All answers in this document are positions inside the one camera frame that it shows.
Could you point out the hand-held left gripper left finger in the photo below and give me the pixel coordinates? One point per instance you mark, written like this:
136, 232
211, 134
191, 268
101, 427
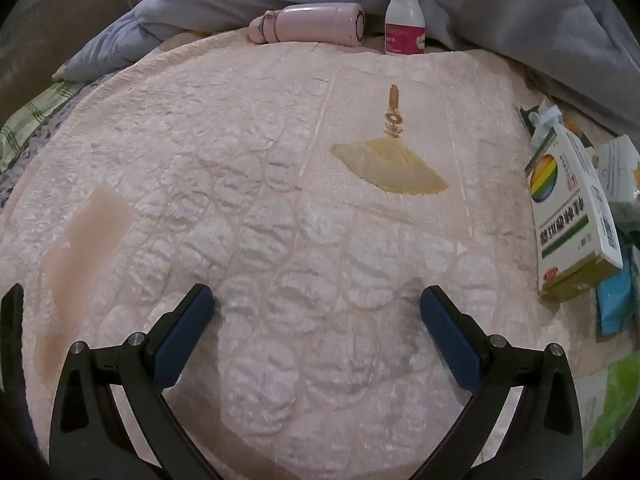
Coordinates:
182, 340

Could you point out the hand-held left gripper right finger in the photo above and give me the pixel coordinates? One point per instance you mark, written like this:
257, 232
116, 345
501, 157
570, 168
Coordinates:
450, 340

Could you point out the blue plastic wrapper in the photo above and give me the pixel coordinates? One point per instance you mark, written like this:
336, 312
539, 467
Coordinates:
615, 305

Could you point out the white green milk carton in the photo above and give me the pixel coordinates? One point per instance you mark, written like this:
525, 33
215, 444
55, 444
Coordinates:
617, 165

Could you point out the green white plastic bag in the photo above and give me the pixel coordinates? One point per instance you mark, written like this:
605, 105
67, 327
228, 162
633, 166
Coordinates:
615, 400

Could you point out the white medicine box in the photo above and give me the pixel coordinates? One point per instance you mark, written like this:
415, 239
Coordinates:
570, 210

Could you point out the pink embossed blanket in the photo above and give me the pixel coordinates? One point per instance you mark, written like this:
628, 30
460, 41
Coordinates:
300, 185

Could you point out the grey patterned bedsheet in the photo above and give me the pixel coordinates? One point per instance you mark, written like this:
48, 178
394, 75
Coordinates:
12, 180

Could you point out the green plaid pillow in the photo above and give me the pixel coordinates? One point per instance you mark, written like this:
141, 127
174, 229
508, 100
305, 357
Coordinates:
30, 120

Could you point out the white pill bottle pink label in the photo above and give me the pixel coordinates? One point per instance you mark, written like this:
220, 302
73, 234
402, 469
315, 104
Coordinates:
404, 15

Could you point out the grey-blue quilt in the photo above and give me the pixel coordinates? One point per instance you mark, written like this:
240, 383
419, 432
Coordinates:
500, 5

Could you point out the pink thermos bottle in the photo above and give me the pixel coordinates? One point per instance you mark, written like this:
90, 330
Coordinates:
315, 22

